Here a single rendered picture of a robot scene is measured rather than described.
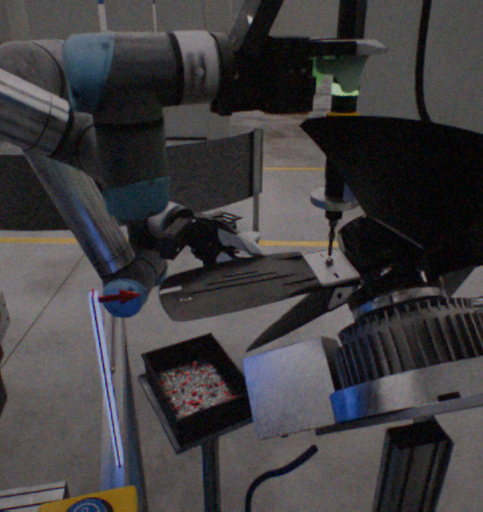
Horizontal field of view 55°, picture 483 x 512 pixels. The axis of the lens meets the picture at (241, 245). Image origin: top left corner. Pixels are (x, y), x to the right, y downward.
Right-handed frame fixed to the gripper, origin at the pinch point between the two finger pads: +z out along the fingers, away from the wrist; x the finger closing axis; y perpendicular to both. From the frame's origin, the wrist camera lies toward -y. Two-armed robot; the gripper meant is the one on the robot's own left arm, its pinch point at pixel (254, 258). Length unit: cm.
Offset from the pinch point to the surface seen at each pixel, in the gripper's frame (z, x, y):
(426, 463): 30.5, 30.4, 11.3
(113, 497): 9.6, 14.6, -35.1
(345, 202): 14.0, -12.7, 0.6
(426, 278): 24.9, -2.9, 7.2
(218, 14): -283, -72, 303
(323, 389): 16.3, 15.7, -1.9
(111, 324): -43, 32, 3
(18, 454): -108, 119, 4
